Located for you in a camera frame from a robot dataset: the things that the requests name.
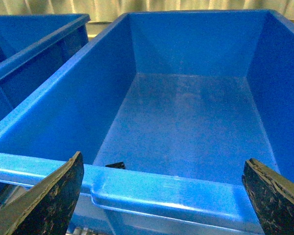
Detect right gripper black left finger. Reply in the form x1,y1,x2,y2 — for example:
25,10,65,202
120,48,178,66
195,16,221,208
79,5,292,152
0,151,84,235

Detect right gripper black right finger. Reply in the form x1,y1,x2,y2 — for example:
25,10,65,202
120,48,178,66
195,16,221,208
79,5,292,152
242,158,294,235

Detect middle blue plastic bin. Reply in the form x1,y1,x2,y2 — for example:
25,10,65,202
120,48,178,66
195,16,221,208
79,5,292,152
0,10,294,235

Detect blue plastic bin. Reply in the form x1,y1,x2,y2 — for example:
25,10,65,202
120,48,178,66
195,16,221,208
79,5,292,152
0,10,294,235
0,13,90,121

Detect left blue plastic bin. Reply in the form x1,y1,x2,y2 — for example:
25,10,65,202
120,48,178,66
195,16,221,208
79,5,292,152
0,13,90,121

